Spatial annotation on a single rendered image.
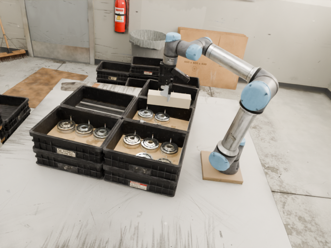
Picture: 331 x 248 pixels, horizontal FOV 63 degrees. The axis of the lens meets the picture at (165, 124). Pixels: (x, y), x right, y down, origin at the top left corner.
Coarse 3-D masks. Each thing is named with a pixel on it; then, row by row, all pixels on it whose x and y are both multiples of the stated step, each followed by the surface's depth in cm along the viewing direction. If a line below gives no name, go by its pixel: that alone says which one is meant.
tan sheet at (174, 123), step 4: (136, 112) 183; (136, 116) 179; (152, 120) 177; (172, 120) 180; (176, 120) 181; (180, 120) 181; (164, 124) 175; (168, 124) 175; (172, 124) 176; (176, 124) 176; (180, 124) 177; (184, 124) 177; (176, 128) 173; (180, 128) 173; (184, 128) 174
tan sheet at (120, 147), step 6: (120, 144) 153; (120, 150) 149; (126, 150) 149; (132, 150) 150; (138, 150) 151; (180, 150) 155; (156, 156) 148; (162, 156) 148; (174, 156) 150; (174, 162) 146
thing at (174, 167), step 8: (128, 120) 156; (160, 128) 154; (168, 128) 154; (112, 136) 142; (184, 144) 143; (104, 152) 133; (112, 152) 132; (120, 152) 132; (184, 152) 140; (136, 160) 132; (144, 160) 131; (152, 160) 130; (168, 168) 130; (176, 168) 129
